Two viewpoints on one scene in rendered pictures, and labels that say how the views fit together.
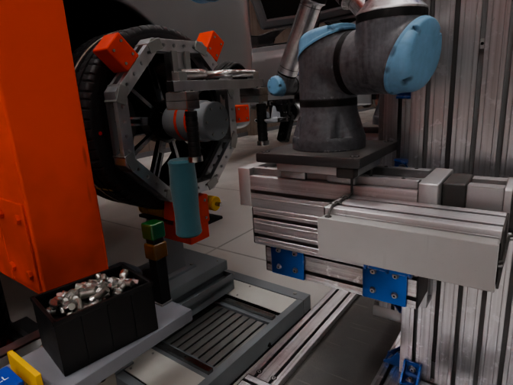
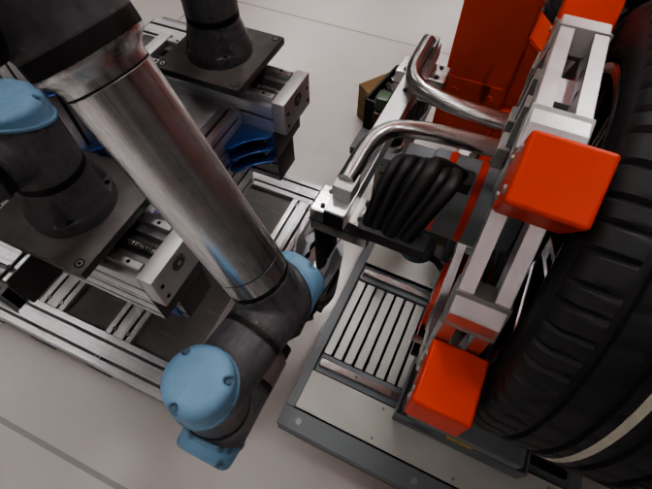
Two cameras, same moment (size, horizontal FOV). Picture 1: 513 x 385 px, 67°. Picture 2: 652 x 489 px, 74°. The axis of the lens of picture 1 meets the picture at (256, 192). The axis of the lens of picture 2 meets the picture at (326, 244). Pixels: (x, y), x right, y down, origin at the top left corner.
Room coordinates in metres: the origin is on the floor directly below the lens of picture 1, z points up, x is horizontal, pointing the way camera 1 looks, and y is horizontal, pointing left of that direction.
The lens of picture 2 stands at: (1.78, -0.12, 1.43)
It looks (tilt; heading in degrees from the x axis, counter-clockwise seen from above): 57 degrees down; 168
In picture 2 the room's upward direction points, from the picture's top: straight up
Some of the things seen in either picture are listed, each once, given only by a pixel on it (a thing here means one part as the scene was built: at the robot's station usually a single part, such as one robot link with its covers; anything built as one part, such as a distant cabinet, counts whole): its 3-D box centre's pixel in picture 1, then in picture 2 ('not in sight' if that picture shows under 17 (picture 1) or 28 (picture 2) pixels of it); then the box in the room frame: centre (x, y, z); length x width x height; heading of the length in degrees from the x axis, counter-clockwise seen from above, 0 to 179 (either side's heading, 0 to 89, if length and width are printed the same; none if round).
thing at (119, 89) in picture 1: (181, 121); (497, 211); (1.41, 0.25, 0.85); 0.54 x 0.07 x 0.54; 142
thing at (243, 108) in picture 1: (236, 114); (444, 386); (1.66, 0.07, 0.85); 0.09 x 0.08 x 0.07; 142
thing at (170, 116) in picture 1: (195, 121); (455, 197); (1.37, 0.20, 0.85); 0.21 x 0.14 x 0.14; 52
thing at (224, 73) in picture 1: (221, 65); (430, 147); (1.41, 0.10, 1.03); 0.19 x 0.18 x 0.11; 52
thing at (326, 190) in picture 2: (253, 94); (344, 215); (1.42, -0.01, 0.93); 0.09 x 0.05 x 0.05; 52
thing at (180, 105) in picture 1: (182, 100); (421, 80); (1.15, 0.20, 0.93); 0.09 x 0.05 x 0.05; 52
